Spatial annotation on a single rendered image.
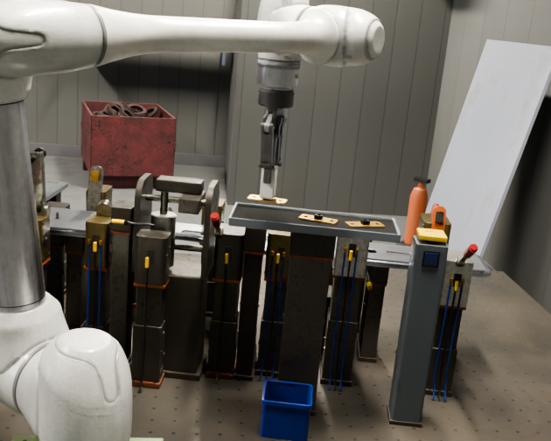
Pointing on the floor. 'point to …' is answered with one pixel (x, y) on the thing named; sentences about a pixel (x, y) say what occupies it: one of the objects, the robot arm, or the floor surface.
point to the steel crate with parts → (128, 141)
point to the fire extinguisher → (418, 200)
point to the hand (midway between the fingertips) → (268, 181)
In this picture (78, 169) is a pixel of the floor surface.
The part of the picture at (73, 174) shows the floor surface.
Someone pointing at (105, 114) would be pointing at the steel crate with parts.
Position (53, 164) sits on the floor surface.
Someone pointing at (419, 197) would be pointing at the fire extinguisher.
